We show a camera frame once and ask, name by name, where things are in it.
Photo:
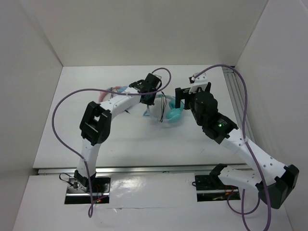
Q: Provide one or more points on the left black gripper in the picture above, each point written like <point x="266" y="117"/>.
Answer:
<point x="149" y="101"/>

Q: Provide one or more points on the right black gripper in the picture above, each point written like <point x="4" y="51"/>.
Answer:
<point x="182" y="94"/>

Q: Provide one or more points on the teal cat ear headphones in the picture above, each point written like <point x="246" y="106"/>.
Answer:
<point x="169" y="114"/>

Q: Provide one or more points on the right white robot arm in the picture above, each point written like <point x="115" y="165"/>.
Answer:
<point x="270" y="178"/>

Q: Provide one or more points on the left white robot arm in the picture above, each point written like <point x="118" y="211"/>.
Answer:
<point x="95" y="125"/>

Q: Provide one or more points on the pink blue cat ear headphones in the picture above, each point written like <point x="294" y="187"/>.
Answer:
<point x="112" y="91"/>

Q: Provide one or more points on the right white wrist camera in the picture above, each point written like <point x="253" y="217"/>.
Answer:
<point x="198" y="82"/>

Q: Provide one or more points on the aluminium rail at right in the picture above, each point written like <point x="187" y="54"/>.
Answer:
<point x="236" y="92"/>

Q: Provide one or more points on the aluminium rail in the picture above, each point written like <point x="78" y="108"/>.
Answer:
<point x="236" y="92"/>
<point x="134" y="170"/>

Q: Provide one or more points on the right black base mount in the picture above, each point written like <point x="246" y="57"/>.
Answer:
<point x="206" y="191"/>

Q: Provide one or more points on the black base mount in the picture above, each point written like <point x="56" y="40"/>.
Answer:
<point x="77" y="194"/>
<point x="206" y="191"/>

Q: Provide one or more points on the aluminium rail at front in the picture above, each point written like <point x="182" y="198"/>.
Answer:
<point x="134" y="170"/>

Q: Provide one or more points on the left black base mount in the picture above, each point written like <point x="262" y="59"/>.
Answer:
<point x="77" y="194"/>

